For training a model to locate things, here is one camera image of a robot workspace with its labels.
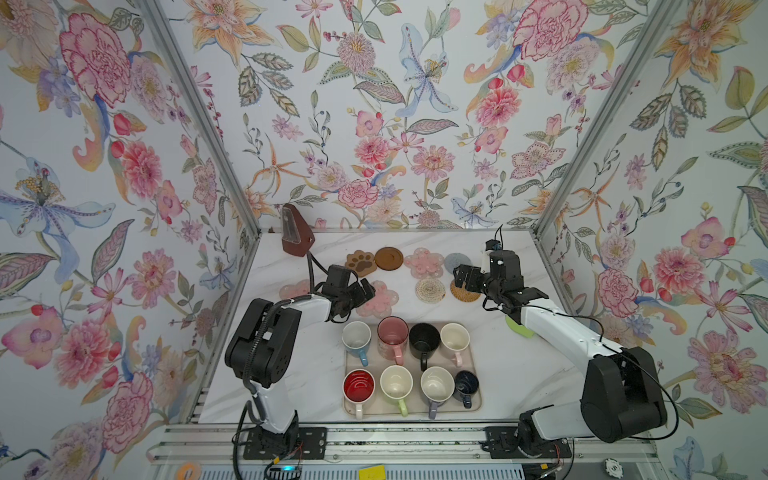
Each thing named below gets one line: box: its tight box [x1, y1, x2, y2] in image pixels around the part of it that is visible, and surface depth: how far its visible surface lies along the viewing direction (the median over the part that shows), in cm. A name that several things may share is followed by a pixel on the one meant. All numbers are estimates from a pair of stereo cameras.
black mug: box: [409, 322, 441, 372], surface depth 86 cm
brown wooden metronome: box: [282, 203, 316, 257], surface depth 111 cm
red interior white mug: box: [342, 368, 376, 419], surface depth 80 cm
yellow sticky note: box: [358, 465, 385, 480], surface depth 70 cm
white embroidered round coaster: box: [415, 277, 446, 304], surface depth 106 cm
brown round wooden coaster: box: [374, 246, 404, 271], surface depth 116 cm
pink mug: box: [377, 315, 409, 366], surface depth 85 cm
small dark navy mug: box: [454, 370, 479, 409], surface depth 80 cm
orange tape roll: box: [177, 462, 201, 480], surface depth 72 cm
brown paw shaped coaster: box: [345, 250, 377, 277], surface depth 113 cm
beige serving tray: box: [343, 324, 483, 415], surface depth 82 cm
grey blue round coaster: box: [444, 252, 472, 275], surface depth 115 cm
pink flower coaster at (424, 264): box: [404, 247, 444, 279], surface depth 113 cm
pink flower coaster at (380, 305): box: [356, 280, 399, 319], surface depth 103 cm
